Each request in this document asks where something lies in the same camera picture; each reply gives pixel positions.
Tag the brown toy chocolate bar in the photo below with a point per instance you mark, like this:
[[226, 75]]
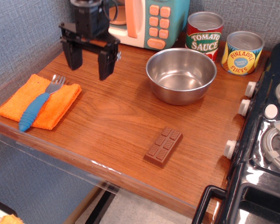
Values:
[[163, 147]]

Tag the red tomato sauce can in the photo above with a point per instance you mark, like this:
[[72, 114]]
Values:
[[204, 31]]

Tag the toy microwave teal and white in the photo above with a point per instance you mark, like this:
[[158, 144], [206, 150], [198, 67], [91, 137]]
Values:
[[150, 24]]

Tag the blue handled fork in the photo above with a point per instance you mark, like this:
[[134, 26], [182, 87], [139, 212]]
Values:
[[31, 112]]

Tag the stainless steel bowl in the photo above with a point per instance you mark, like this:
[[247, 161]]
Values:
[[180, 76]]

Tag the yellow pineapple slices can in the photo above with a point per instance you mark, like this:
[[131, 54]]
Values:
[[242, 52]]

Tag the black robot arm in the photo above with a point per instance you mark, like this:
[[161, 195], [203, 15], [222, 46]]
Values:
[[86, 2]]

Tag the black toy stove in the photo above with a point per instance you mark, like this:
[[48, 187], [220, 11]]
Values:
[[253, 180]]

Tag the orange object at corner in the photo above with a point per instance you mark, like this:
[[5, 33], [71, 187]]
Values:
[[11, 219]]

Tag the white stove knob top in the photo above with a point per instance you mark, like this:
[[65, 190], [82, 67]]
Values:
[[250, 89]]

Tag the white stove knob middle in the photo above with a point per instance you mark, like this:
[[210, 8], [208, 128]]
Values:
[[243, 108]]

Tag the black oven door handle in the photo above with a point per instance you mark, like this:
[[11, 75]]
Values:
[[210, 192]]

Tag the white stove knob bottom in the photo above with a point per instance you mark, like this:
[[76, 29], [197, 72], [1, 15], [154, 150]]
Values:
[[229, 148]]

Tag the white stove knob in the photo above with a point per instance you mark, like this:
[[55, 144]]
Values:
[[229, 148], [243, 108], [250, 89]]

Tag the orange folded cloth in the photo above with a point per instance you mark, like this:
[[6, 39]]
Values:
[[51, 112]]

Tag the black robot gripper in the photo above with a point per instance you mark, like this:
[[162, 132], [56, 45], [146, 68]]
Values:
[[90, 31]]

